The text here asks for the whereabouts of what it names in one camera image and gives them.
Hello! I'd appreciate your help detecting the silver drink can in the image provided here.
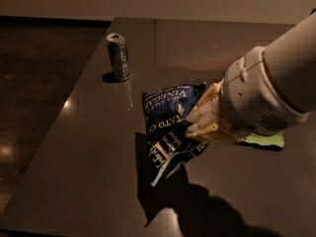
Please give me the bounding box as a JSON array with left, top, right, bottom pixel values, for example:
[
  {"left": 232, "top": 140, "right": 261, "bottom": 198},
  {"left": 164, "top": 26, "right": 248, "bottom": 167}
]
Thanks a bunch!
[{"left": 106, "top": 33, "right": 129, "bottom": 82}]

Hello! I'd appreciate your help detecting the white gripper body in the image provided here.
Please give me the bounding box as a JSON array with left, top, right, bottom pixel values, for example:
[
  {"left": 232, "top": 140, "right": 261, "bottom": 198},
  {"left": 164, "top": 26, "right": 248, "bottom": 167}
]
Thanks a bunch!
[{"left": 220, "top": 46, "right": 309, "bottom": 138}]

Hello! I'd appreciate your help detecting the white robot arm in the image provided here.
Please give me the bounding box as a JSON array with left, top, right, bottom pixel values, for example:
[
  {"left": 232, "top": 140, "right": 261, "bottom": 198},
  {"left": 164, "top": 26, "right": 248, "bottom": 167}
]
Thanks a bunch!
[{"left": 186, "top": 13, "right": 316, "bottom": 142}]

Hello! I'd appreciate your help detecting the blue kettle chip bag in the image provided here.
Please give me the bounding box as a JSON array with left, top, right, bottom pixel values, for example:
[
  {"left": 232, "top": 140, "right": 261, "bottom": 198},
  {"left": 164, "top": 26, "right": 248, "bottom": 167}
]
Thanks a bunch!
[{"left": 142, "top": 79, "right": 208, "bottom": 187}]

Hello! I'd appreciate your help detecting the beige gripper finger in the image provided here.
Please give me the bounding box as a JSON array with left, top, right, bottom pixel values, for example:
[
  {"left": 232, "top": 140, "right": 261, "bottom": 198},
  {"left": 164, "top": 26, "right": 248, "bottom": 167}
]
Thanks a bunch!
[
  {"left": 187, "top": 81, "right": 222, "bottom": 122},
  {"left": 185, "top": 115, "right": 237, "bottom": 143}
]

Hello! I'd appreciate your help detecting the green chip bag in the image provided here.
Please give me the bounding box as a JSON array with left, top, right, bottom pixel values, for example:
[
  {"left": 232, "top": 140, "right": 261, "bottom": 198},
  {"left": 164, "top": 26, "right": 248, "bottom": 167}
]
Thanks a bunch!
[{"left": 238, "top": 132, "right": 284, "bottom": 151}]

